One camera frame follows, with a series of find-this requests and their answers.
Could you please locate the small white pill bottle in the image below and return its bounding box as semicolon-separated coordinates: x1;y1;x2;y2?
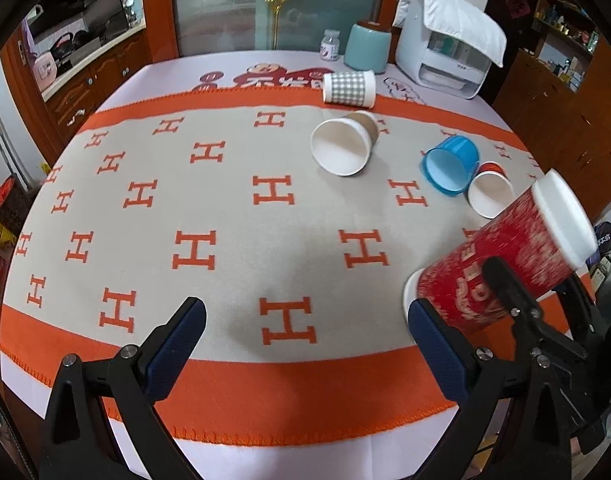
319;29;341;63

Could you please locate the glass cabinet door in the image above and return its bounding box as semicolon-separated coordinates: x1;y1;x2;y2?
170;0;402;61

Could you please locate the dark basket with red items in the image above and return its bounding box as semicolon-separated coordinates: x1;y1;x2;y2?
0;174;34;237

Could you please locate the teal canister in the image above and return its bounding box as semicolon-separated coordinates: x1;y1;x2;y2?
344;20;393;75

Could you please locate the grey checked paper cup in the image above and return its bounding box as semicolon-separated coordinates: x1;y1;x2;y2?
321;70;377;110

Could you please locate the white countertop appliance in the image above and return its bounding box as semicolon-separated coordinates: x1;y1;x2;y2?
394;7;487;100

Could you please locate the wooden shelf with bottles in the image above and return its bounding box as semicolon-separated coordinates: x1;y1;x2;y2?
529;0;603;93

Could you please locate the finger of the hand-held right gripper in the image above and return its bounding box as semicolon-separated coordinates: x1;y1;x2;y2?
559;271;605;350
480;256;589;363

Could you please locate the white quilted cloth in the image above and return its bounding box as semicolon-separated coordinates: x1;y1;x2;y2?
392;0;507;69

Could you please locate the small red and white cup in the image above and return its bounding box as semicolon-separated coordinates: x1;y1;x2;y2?
467;161;515;220

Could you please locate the red cup with white lid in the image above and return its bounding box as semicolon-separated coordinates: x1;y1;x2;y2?
403;169;599;336

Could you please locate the wooden kitchen cabinet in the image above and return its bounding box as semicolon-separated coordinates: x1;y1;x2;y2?
0;22;152;163

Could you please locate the white and brown paper cup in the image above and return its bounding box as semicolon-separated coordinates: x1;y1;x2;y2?
310;110;381;177

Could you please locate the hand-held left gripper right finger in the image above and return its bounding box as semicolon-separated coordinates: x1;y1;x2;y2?
408;297;577;480

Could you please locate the wooden sideboard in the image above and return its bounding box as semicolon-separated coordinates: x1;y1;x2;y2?
491;49;611;223

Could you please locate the orange and beige patterned blanket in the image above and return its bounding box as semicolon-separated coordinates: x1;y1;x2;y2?
0;89;595;442

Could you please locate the white printed tablecloth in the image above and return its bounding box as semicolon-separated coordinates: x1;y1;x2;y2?
0;49;503;480

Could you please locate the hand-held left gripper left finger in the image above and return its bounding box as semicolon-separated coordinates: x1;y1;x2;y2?
38;296;207;480

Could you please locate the blue plastic cup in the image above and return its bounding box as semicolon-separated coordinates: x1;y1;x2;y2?
422;134;481;196

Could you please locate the pink container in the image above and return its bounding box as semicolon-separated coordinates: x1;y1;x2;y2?
32;52;58;94

